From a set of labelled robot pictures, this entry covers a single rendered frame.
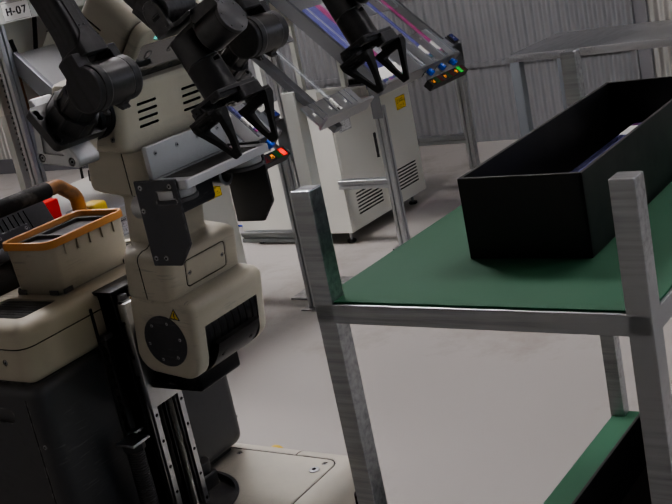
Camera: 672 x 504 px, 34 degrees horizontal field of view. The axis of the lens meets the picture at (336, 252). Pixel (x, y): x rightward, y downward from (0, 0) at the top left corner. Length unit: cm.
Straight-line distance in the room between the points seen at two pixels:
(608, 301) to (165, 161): 101
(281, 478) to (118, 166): 82
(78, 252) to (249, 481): 64
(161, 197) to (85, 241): 40
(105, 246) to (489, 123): 460
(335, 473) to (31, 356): 72
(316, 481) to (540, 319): 125
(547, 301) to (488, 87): 543
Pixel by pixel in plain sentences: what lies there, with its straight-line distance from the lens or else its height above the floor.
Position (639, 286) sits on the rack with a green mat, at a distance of 123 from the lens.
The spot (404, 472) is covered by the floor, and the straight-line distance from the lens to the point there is 303.
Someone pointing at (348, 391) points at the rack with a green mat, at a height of 82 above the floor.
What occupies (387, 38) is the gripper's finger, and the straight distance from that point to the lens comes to 206.
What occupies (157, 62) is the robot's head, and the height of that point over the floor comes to 124.
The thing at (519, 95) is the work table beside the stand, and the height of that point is 64.
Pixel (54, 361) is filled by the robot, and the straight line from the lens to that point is 224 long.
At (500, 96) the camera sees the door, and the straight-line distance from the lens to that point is 669.
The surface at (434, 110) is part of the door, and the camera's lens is 691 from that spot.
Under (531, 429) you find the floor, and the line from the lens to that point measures 314.
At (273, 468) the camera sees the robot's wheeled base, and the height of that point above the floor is 28.
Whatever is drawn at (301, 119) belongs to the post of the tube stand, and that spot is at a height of 72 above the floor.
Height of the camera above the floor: 141
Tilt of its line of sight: 16 degrees down
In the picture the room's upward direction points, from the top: 12 degrees counter-clockwise
